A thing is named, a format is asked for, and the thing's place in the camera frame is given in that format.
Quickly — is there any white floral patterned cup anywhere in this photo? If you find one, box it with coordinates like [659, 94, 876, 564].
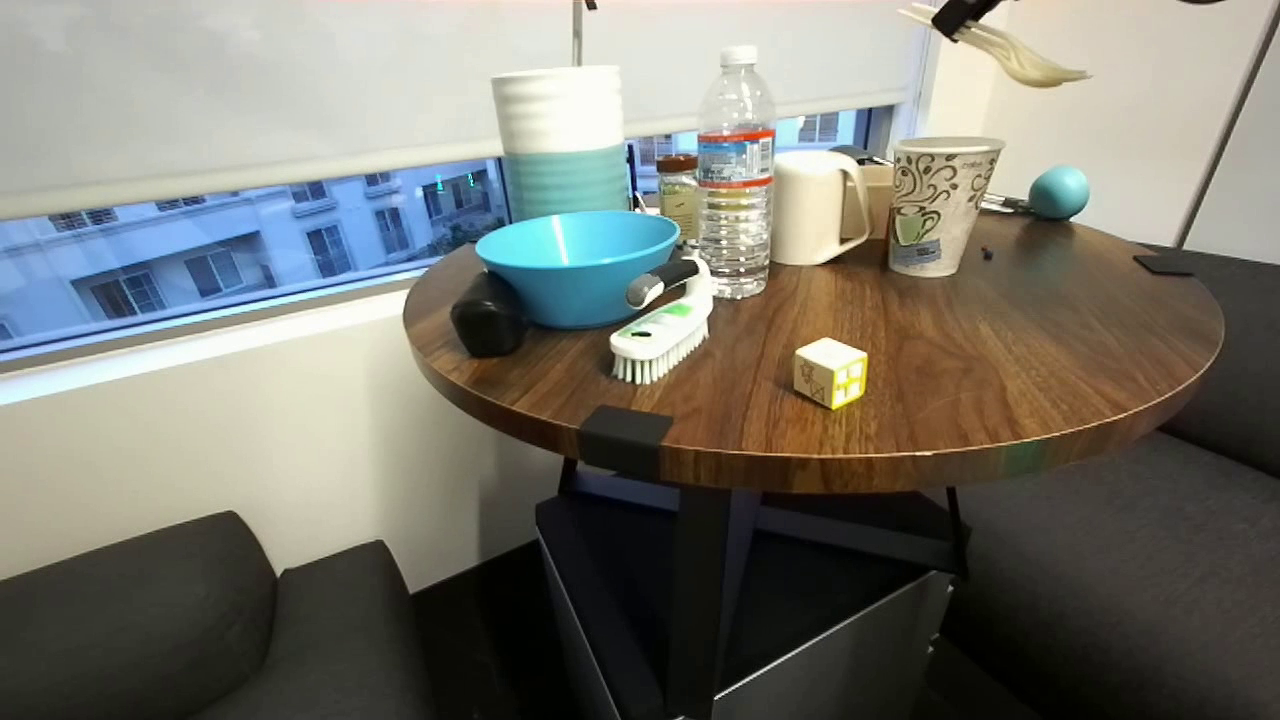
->
[885, 132, 1009, 283]

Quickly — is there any brown cardboard box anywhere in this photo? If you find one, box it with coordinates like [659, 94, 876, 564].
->
[858, 158, 902, 247]

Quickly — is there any teal ball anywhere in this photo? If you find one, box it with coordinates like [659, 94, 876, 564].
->
[1026, 166, 1098, 224]

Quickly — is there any clear plastic water bottle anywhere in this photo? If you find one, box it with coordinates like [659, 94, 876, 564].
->
[695, 43, 779, 303]

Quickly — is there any thin grey tripod pole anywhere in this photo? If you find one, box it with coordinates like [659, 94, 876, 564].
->
[1176, 10, 1280, 254]

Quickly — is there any black tape patch small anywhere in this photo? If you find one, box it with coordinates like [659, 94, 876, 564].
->
[1130, 247, 1200, 280]

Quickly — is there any small glass jar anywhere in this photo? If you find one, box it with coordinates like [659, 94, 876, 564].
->
[653, 150, 704, 247]

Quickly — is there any round wooden table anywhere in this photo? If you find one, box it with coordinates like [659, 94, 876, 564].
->
[401, 210, 1227, 502]

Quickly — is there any yellow and white cube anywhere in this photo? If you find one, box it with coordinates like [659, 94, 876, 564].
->
[791, 334, 876, 418]

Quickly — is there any grey blind pull rod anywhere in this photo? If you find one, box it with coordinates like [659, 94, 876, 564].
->
[569, 0, 600, 67]

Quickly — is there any white and teal ribbed vase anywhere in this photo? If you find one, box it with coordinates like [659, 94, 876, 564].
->
[487, 59, 636, 224]

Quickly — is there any blue plastic bowl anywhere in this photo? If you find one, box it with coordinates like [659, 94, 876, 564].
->
[471, 210, 683, 334]

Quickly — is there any black tape patch large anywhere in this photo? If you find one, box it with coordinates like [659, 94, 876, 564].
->
[578, 406, 680, 481]

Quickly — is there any small black rounded object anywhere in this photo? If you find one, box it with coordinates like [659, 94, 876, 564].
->
[448, 269, 529, 359]

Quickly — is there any dark grey sofa tall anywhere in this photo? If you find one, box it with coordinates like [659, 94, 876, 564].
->
[941, 242, 1280, 720]

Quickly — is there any black metal table base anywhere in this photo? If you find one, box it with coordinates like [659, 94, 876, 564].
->
[531, 453, 973, 720]

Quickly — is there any white roller window blind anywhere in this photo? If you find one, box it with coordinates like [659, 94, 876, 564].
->
[0, 0, 935, 224]

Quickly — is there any building outside window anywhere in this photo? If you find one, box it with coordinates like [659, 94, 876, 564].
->
[0, 100, 902, 359]

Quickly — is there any dark grey sofa low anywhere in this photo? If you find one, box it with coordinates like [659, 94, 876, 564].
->
[0, 510, 446, 720]

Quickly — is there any white mug with handle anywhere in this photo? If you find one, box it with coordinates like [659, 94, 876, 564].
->
[767, 150, 876, 269]

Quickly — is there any white scrub brush green handle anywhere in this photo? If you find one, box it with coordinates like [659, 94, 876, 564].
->
[607, 254, 722, 392]

